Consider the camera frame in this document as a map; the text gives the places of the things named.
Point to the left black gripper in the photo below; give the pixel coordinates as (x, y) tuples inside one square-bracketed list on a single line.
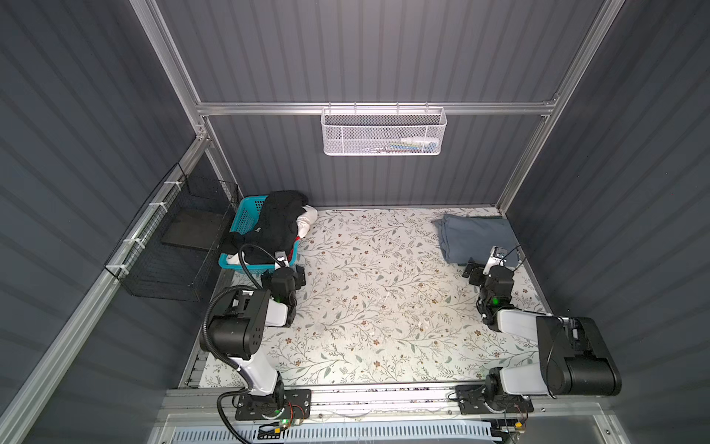
[(285, 276)]

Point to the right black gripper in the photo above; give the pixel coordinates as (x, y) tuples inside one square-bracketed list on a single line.
[(477, 272)]

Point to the black t shirt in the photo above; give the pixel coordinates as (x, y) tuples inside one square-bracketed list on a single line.
[(276, 229)]

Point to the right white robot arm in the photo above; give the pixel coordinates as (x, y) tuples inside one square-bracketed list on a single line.
[(573, 357)]

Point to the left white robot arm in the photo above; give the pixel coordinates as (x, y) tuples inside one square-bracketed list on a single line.
[(233, 331)]

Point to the folded blue-grey t shirt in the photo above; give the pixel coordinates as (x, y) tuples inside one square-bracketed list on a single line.
[(462, 238)]

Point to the white t shirt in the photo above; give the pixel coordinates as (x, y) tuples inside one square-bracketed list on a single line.
[(304, 223)]

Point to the teal plastic laundry basket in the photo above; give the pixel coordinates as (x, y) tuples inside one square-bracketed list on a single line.
[(245, 220)]

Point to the floral patterned table mat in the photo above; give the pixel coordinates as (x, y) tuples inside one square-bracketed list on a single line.
[(381, 305)]

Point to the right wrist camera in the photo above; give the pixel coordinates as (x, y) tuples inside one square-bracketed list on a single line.
[(497, 257)]

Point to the black wire mesh basket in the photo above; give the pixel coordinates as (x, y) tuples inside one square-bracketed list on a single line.
[(172, 252)]

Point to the white wire mesh basket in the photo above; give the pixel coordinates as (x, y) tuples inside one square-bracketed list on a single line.
[(383, 131)]

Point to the white perforated cable tray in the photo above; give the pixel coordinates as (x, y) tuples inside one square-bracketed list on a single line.
[(373, 432)]

